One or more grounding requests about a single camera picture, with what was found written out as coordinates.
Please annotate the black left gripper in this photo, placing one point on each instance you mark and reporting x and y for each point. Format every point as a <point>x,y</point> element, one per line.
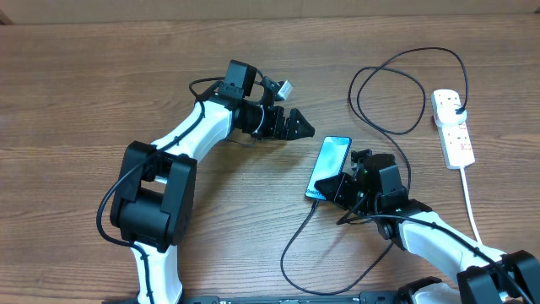
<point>280,130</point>

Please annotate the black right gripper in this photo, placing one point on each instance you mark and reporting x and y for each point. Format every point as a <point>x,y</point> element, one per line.
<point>342,184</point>

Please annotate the Samsung Galaxy smartphone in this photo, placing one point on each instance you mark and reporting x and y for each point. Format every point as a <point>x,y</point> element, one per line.
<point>329,162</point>

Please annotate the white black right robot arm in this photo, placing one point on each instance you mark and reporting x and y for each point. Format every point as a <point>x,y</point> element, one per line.
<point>482,274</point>

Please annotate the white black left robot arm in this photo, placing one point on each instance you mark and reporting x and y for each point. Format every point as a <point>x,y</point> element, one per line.
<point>153,198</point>

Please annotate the white charger plug adapter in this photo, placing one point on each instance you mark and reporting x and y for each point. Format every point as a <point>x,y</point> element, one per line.
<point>449,115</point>

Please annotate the white power strip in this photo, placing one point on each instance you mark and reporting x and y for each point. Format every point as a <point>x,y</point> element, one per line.
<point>455,140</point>

